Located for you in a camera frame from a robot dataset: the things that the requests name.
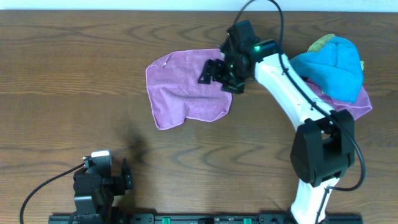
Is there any purple microfiber cloth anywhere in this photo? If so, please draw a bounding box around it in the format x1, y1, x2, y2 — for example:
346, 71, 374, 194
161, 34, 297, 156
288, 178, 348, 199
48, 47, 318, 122
146, 49, 233, 130

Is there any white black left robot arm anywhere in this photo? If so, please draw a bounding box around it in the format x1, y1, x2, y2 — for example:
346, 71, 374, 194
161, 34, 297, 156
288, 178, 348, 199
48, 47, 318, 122
68, 157, 132, 224

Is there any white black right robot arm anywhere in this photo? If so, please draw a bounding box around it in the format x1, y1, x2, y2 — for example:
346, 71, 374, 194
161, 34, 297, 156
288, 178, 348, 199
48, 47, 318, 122
198, 40, 363, 223

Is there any green cloth under blue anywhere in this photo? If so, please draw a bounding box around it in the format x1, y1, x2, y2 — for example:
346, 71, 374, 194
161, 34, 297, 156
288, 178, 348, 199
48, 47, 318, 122
307, 34, 364, 71

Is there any blue microfiber cloth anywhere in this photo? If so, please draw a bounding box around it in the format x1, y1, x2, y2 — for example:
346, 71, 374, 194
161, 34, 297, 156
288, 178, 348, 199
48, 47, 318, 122
290, 52, 364, 103

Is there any purple cloth under pile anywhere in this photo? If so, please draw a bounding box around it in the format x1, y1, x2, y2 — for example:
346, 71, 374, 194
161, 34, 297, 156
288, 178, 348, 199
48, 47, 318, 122
305, 80, 373, 120

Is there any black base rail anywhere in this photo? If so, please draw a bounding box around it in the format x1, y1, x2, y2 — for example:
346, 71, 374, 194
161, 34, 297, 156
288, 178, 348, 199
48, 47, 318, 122
48, 213, 364, 224

